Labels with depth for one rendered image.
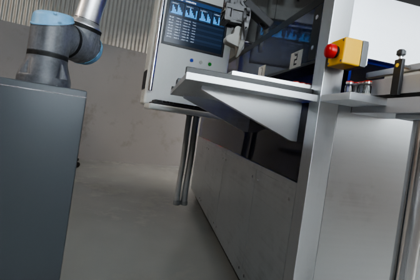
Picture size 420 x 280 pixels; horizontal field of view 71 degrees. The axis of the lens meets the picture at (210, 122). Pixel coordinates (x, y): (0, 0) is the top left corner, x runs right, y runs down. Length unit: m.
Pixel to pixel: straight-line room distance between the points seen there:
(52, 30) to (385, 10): 1.01
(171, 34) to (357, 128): 1.22
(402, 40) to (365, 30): 0.13
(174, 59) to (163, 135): 2.79
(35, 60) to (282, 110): 0.76
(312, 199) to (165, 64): 1.20
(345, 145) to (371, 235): 0.30
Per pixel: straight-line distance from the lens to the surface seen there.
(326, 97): 0.91
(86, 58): 1.16
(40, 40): 1.03
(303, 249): 1.00
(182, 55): 1.85
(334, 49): 0.89
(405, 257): 0.89
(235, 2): 1.01
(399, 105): 0.86
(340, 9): 1.02
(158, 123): 4.48
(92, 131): 4.36
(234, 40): 0.96
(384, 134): 1.07
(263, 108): 0.96
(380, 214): 1.11
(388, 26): 1.11
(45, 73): 1.00
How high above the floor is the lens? 0.75
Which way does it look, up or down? level
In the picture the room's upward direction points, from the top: 8 degrees clockwise
